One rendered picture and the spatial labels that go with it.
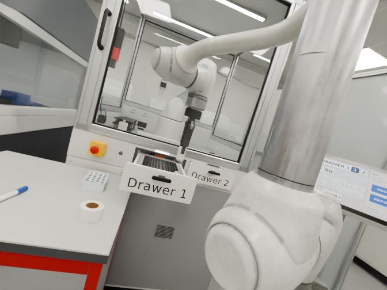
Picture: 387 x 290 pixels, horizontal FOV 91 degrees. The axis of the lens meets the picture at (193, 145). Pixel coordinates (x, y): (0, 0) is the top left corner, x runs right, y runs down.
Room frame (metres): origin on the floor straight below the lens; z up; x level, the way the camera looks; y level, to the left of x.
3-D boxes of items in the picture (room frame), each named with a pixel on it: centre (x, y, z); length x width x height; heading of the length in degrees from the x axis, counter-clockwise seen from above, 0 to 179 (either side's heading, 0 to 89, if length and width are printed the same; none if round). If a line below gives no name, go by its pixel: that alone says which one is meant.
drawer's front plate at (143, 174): (0.73, 0.09, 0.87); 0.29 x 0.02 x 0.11; 102
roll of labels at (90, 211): (0.57, 0.25, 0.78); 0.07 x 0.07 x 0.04
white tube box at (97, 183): (0.80, 0.36, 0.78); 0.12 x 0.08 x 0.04; 19
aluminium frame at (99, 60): (1.52, 0.22, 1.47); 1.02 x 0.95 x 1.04; 102
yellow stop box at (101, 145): (0.96, 0.47, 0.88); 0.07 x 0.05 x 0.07; 102
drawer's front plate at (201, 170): (1.11, -0.15, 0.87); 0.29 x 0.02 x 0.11; 102
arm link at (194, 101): (0.84, 0.04, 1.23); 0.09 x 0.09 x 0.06
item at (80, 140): (1.52, 0.22, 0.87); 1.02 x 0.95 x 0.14; 102
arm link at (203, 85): (0.83, 0.05, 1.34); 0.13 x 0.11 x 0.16; 132
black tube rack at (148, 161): (0.93, 0.13, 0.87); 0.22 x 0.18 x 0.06; 12
